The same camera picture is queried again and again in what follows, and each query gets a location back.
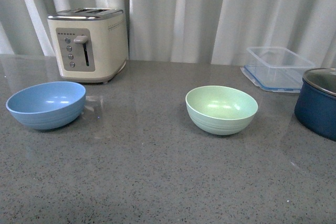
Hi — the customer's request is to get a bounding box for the cream two-slot toaster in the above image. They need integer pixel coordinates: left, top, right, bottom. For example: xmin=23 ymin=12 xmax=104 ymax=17
xmin=47 ymin=8 xmax=129 ymax=83

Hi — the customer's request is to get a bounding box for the green bowl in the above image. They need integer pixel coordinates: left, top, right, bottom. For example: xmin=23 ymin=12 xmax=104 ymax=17
xmin=185 ymin=86 xmax=258 ymax=135

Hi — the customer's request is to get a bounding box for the clear plastic food container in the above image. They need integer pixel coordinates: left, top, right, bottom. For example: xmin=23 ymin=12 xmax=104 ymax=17
xmin=241 ymin=47 xmax=315 ymax=93

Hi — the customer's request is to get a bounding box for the white pleated curtain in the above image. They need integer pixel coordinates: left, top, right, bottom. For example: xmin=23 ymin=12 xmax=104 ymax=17
xmin=1 ymin=0 xmax=335 ymax=68

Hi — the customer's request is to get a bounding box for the blue bowl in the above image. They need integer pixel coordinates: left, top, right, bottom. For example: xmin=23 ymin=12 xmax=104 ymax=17
xmin=6 ymin=81 xmax=86 ymax=130

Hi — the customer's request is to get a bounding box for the dark blue pot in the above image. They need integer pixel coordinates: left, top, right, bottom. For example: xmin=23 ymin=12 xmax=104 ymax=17
xmin=295 ymin=68 xmax=335 ymax=141

